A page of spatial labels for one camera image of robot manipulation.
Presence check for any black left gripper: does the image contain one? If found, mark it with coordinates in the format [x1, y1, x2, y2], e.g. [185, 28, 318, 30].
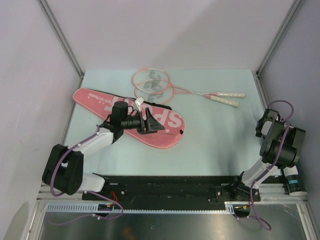
[121, 107, 164, 135]

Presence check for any pink badminton racket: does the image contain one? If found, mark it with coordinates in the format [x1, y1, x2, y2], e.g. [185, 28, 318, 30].
[134, 79, 246, 108]
[131, 68, 236, 104]

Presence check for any pink racket bag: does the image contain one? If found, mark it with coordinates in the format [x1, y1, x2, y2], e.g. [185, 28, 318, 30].
[73, 88, 186, 149]

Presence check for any black shuttlecock tube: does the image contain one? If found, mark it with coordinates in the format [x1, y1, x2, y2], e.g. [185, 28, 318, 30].
[283, 166, 307, 197]

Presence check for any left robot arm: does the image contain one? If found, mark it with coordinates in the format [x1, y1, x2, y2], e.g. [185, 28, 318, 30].
[42, 101, 165, 200]

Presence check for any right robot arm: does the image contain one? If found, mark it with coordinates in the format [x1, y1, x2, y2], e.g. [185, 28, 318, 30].
[230, 108, 307, 201]

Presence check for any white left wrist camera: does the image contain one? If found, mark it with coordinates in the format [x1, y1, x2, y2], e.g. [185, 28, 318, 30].
[135, 97, 144, 105]

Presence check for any aluminium frame rail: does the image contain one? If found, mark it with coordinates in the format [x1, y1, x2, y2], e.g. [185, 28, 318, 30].
[36, 183, 308, 204]

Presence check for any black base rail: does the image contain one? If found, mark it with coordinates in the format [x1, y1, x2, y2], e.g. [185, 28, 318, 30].
[97, 175, 260, 202]

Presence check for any grey cable duct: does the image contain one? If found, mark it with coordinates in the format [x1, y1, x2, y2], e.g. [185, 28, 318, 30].
[45, 202, 251, 214]

